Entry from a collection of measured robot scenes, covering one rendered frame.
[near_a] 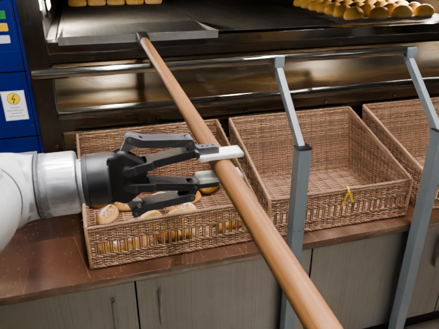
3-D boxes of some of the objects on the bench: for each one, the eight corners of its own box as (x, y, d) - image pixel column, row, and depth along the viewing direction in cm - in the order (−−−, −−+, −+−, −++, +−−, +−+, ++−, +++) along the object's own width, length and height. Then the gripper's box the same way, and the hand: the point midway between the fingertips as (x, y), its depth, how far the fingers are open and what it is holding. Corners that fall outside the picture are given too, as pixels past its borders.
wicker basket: (83, 196, 179) (73, 131, 167) (218, 177, 194) (218, 116, 182) (87, 272, 138) (75, 193, 126) (260, 241, 152) (263, 168, 140)
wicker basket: (225, 177, 195) (225, 116, 183) (342, 162, 208) (350, 104, 196) (265, 241, 153) (269, 167, 140) (409, 216, 166) (424, 147, 154)
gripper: (74, 119, 64) (234, 105, 70) (88, 215, 71) (232, 195, 77) (73, 139, 57) (250, 121, 63) (89, 242, 64) (247, 218, 70)
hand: (219, 164), depth 69 cm, fingers closed on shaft, 3 cm apart
